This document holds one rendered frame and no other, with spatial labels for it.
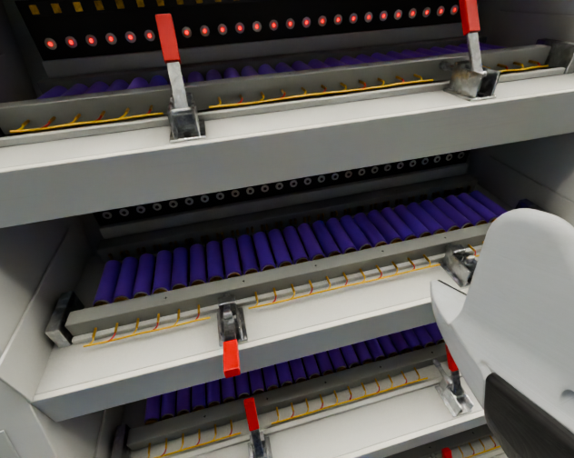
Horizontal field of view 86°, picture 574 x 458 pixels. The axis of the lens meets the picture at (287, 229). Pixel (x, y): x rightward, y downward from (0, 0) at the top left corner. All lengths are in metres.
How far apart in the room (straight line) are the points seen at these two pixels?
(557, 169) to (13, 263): 0.61
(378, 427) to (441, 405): 0.09
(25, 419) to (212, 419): 0.20
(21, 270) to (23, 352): 0.07
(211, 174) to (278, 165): 0.06
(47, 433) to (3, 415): 0.04
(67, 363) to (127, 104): 0.25
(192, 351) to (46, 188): 0.19
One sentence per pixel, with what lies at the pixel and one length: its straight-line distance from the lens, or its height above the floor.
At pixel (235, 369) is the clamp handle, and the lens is 0.26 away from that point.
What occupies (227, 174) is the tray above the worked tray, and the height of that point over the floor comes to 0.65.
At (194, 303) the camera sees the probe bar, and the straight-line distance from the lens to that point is 0.35.
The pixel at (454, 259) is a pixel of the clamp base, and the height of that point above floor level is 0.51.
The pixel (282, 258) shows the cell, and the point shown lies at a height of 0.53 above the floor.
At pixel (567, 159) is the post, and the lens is 0.51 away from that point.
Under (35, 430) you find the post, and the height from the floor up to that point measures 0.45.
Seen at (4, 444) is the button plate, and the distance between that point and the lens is 0.41.
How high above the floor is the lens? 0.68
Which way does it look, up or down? 18 degrees down
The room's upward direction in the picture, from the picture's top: 8 degrees counter-clockwise
